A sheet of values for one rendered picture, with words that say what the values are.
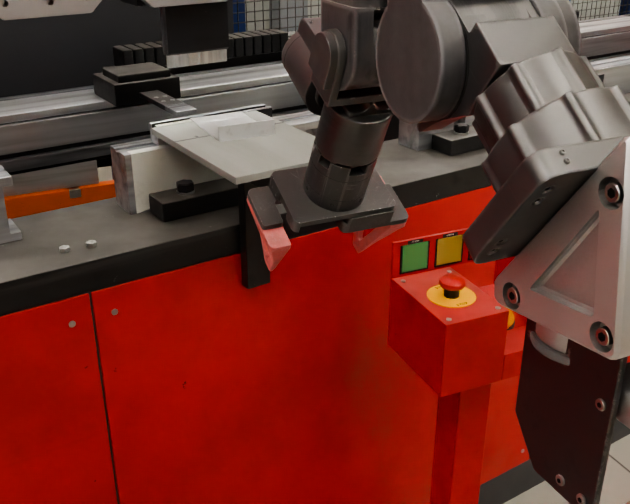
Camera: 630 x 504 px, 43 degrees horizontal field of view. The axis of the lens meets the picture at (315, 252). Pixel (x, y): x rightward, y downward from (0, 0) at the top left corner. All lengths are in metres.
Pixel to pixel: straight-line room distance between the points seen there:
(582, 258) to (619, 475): 1.77
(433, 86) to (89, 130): 1.04
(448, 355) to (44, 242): 0.59
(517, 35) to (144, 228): 0.80
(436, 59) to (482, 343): 0.75
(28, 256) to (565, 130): 0.84
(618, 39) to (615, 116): 1.88
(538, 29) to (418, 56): 0.07
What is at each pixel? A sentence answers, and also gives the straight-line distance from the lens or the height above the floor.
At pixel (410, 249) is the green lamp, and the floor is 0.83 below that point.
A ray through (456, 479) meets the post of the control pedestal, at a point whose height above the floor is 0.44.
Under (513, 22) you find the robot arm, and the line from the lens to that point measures 0.48.
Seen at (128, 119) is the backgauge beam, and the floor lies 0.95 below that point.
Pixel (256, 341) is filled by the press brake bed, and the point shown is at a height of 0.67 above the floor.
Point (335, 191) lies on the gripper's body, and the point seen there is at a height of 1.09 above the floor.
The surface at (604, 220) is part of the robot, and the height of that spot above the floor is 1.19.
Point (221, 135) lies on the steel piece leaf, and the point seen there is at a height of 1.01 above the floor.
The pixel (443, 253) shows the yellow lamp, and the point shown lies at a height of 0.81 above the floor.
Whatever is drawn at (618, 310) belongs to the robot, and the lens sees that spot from 0.41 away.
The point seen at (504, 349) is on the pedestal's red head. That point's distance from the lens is 1.20.
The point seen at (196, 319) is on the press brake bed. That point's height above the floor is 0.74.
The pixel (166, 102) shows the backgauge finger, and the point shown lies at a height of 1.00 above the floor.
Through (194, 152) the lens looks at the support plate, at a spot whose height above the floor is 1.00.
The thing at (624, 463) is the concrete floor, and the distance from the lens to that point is 2.22.
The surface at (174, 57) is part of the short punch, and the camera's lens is 1.23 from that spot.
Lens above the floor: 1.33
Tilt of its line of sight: 25 degrees down
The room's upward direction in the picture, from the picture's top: straight up
